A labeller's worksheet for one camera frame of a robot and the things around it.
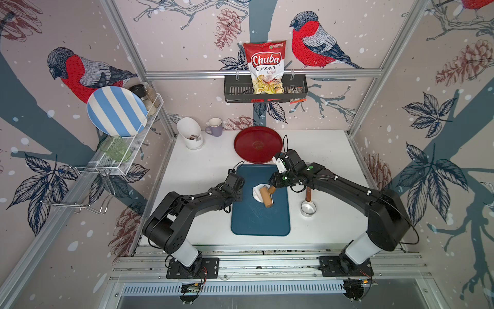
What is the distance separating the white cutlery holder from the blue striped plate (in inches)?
10.3

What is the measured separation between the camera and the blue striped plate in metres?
0.69

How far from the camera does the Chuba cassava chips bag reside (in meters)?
0.81
